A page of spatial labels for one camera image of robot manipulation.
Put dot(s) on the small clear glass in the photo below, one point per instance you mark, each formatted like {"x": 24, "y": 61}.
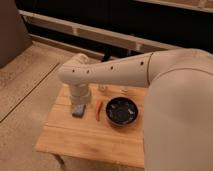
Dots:
{"x": 124, "y": 89}

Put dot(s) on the wooden side table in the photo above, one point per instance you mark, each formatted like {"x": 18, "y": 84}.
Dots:
{"x": 88, "y": 138}

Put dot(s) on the black bowl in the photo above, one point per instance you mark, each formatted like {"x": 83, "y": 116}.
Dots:
{"x": 121, "y": 111}

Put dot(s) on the white shelf rail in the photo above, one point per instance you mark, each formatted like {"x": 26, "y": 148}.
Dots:
{"x": 135, "y": 35}

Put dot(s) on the blue sponge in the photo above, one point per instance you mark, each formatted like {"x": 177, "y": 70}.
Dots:
{"x": 79, "y": 111}

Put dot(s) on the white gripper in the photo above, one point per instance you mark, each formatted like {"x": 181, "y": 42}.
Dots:
{"x": 80, "y": 94}

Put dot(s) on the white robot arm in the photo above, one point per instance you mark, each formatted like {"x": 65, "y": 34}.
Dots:
{"x": 178, "y": 106}

